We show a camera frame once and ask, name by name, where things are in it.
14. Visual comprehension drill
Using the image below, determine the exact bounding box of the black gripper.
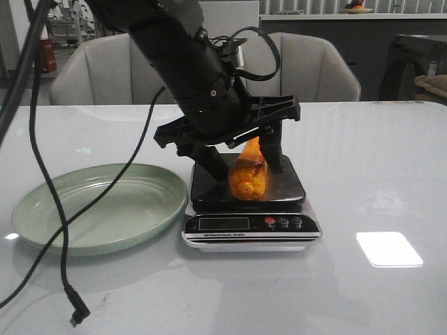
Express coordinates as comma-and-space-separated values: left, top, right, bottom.
154, 78, 300, 181

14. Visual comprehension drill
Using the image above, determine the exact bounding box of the orange corn cob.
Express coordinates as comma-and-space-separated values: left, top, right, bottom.
228, 137, 268, 201

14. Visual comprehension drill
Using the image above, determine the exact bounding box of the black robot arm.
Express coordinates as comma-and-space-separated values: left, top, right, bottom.
89, 1, 300, 181

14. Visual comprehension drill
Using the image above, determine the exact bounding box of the black electronic kitchen scale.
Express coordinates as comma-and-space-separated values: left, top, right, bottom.
182, 157, 323, 252

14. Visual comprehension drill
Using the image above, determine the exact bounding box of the right grey upholstered chair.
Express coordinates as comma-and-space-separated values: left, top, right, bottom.
245, 32, 361, 102

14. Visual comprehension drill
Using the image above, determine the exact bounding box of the grey upholstered chair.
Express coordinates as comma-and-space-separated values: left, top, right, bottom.
245, 32, 361, 102
50, 33, 163, 105

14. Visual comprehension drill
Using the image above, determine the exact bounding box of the light green plate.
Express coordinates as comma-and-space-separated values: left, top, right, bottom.
11, 163, 189, 258

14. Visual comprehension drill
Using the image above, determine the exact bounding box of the white cabinet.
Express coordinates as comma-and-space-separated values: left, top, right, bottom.
199, 1, 260, 38

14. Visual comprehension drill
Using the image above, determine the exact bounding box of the left grey upholstered chair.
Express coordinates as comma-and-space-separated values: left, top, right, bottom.
50, 33, 163, 105

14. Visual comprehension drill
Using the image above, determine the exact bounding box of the dark grey counter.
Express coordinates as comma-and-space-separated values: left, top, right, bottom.
261, 13, 446, 101

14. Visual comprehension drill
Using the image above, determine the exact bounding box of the fruit plate on counter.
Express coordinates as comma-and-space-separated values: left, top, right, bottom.
342, 0, 373, 14

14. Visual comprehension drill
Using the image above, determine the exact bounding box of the dark appliance at right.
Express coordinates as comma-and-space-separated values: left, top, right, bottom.
379, 34, 446, 101

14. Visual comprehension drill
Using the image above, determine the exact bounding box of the red trash bin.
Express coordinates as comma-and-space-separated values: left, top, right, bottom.
39, 38, 57, 73

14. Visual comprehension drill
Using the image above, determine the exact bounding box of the tan cushion at right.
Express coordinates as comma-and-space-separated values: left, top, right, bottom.
414, 74, 447, 105

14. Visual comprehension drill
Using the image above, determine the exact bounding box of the black dangling left cable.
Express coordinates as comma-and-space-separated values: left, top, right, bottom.
0, 0, 165, 329

